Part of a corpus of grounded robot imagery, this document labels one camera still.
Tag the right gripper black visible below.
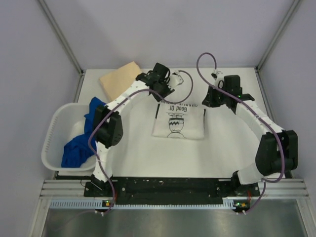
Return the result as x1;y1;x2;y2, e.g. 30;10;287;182
201;85;229;108

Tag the white plastic laundry basket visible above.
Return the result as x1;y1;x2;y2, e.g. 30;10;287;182
41;103;96;172

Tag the white and green t shirt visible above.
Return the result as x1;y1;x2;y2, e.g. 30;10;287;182
152;102;205;140

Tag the blue t shirt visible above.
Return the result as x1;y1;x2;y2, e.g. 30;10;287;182
61;97;105;168

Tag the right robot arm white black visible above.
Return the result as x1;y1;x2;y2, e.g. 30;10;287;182
202;73;298;196

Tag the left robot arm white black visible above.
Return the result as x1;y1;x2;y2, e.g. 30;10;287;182
88;63;183;196

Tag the grey slotted cable duct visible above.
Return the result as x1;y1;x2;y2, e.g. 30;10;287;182
50;199;248;210

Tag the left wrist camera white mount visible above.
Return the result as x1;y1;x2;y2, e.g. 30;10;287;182
168;71;184;89

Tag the folded beige t shirt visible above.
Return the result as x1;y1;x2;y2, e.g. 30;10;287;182
99;61;143;102

